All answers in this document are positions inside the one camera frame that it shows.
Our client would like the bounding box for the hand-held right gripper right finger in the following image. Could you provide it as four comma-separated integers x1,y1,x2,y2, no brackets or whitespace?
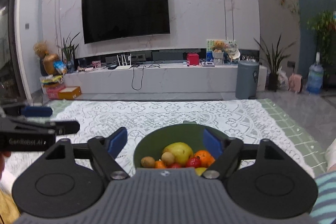
202,127,289,179

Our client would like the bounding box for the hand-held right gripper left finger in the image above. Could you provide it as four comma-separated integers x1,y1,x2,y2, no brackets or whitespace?
45,127,130,180

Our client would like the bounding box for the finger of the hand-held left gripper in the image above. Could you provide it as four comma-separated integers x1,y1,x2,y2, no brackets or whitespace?
0,118,80,135
0,105,52,117

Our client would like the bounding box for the green colander bowl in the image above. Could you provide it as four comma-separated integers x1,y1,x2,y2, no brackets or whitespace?
133,121,231,177

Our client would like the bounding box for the plain yellow-green pear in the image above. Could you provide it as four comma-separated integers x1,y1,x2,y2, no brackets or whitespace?
163,142,194,165

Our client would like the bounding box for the brown kiwi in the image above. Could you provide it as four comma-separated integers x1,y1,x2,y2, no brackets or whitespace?
161,152,175,165
141,156,156,168

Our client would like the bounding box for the person's left hand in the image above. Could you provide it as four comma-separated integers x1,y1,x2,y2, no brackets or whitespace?
0,152,11,188

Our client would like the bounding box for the pink box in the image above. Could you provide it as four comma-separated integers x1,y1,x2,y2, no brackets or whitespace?
46,85,66,99

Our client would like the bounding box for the yellow green packet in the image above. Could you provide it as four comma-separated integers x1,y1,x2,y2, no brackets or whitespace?
40,75,63,86

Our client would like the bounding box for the orange cardboard box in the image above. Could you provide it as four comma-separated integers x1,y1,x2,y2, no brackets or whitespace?
58,86,82,100

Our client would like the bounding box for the white lace tablecloth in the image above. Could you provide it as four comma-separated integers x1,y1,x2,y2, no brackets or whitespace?
4,99,315,177

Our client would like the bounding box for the gold vase with dried grass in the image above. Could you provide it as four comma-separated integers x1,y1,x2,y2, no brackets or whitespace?
34,40,60,76

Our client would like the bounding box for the blue snack packet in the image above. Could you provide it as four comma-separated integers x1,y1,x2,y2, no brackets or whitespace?
54,61,66,75

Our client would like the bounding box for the leafy plant in glass vase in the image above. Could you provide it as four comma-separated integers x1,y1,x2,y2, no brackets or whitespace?
61,32,80,73

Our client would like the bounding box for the grey-green trash can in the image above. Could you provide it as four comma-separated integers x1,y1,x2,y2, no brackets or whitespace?
235,60,260,100

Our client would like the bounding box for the white marble television console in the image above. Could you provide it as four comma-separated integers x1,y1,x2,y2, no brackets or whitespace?
63,49,268,94

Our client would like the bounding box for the glass sliding door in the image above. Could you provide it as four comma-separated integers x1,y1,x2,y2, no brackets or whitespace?
0,0,29,106

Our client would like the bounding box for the white router with antennas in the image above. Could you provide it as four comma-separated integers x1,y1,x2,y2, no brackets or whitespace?
115,55,133,71

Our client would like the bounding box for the long-leaf plant in black pot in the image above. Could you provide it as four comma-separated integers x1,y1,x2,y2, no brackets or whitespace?
253,34,297,92

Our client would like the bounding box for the teddy bear bouquet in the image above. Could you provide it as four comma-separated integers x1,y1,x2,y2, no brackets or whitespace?
212,40,225,65

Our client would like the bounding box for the white plastic bag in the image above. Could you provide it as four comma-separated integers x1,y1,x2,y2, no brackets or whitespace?
277,69,289,90

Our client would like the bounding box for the pink bag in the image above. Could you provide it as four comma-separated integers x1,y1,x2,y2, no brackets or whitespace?
289,74,303,93

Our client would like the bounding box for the person's white sock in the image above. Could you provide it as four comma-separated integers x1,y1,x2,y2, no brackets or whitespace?
325,139,336,172

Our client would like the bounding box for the blue water jug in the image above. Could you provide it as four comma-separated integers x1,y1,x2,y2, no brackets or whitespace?
306,52,324,94

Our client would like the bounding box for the person's striped pants leg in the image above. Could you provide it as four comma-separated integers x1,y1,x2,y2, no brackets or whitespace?
311,173,336,224

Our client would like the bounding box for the black curved television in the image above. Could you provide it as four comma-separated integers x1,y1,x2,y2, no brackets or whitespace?
81,0,171,44

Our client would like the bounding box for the green ivy plant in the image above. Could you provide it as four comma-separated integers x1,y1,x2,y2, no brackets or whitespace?
307,10,336,69

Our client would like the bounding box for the black power cable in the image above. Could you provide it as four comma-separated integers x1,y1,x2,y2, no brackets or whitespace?
131,64,160,90

